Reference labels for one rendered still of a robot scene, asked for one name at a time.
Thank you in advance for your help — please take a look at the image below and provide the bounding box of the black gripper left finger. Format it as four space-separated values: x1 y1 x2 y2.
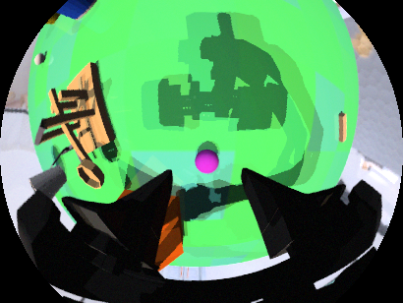
62 168 173 270

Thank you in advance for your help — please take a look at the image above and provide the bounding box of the dark grey cup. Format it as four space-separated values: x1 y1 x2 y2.
29 166 67 200

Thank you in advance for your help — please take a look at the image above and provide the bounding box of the pale pink ball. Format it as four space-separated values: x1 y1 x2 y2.
34 52 44 65

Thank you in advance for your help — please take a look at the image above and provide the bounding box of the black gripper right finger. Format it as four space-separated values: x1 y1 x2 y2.
241 167 347 259

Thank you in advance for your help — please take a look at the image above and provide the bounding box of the dark blue mug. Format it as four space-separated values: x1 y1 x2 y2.
56 0 97 21

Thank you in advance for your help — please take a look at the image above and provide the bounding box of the purple ball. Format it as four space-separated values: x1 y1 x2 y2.
195 149 220 174

